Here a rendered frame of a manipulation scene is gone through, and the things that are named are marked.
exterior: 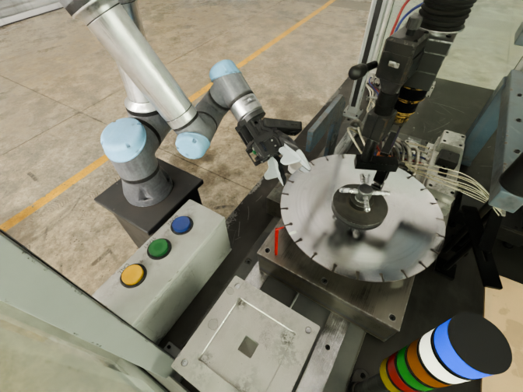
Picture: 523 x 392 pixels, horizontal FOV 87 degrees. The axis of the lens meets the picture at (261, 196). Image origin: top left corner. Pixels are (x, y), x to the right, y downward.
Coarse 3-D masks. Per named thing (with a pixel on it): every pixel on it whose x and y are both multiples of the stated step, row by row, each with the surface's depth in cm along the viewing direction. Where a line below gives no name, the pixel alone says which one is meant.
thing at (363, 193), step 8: (360, 176) 56; (360, 184) 54; (344, 192) 54; (352, 192) 54; (360, 192) 53; (368, 192) 53; (376, 192) 53; (384, 192) 53; (360, 200) 54; (368, 200) 52; (368, 208) 51
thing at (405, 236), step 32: (320, 160) 67; (352, 160) 67; (288, 192) 60; (320, 192) 60; (416, 192) 59; (288, 224) 55; (320, 224) 55; (384, 224) 54; (416, 224) 54; (320, 256) 50; (352, 256) 50; (384, 256) 50; (416, 256) 50
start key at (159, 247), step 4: (156, 240) 58; (160, 240) 58; (164, 240) 58; (152, 244) 58; (156, 244) 58; (160, 244) 58; (164, 244) 58; (168, 244) 58; (152, 248) 57; (156, 248) 57; (160, 248) 57; (164, 248) 57; (168, 248) 58; (152, 252) 56; (156, 252) 56; (160, 252) 56; (164, 252) 57; (156, 256) 56; (160, 256) 57
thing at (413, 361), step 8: (416, 344) 28; (408, 352) 29; (416, 352) 27; (408, 360) 29; (416, 360) 27; (416, 368) 28; (424, 368) 26; (416, 376) 28; (424, 376) 27; (432, 376) 26; (424, 384) 28; (432, 384) 27; (440, 384) 26; (448, 384) 25
